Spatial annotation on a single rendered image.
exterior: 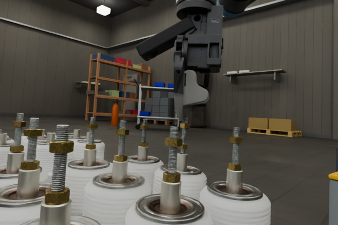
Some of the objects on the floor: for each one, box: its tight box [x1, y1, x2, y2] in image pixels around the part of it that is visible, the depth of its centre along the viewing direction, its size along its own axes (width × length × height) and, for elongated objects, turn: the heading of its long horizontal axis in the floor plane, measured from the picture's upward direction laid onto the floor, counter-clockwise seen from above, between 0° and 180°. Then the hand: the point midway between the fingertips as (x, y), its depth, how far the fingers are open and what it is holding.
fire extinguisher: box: [109, 100, 119, 129], centre depth 486 cm, size 25×25×58 cm
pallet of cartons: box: [247, 118, 302, 137], centre depth 603 cm, size 112×76×40 cm
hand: (177, 114), depth 43 cm, fingers closed
